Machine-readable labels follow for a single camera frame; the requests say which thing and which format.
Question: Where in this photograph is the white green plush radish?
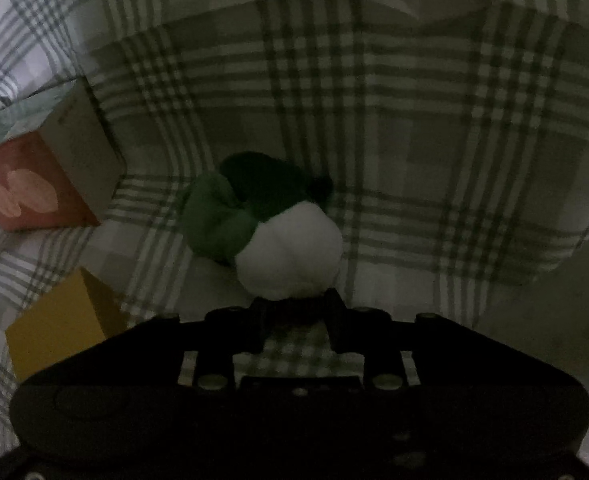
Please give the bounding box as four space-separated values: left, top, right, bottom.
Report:
176 151 343 301

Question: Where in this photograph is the yellow cardboard box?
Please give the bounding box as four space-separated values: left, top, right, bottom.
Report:
6 268 126 382

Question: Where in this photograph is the clear bottle grey cap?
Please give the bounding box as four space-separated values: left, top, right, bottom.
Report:
477 243 589 387

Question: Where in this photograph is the red box with pattern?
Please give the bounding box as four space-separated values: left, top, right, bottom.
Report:
0 79 125 232

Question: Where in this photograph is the grey white plaid cloth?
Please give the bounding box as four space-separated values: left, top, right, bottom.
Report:
0 0 589 456

